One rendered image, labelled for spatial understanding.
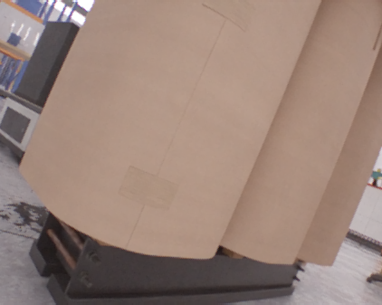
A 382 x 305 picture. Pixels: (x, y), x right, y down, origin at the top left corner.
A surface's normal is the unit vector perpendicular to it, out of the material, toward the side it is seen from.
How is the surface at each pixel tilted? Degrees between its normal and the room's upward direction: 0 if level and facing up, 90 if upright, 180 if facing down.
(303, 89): 90
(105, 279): 90
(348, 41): 90
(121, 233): 90
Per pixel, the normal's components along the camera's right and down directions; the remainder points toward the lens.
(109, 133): -0.21, -0.10
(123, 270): 0.66, 0.28
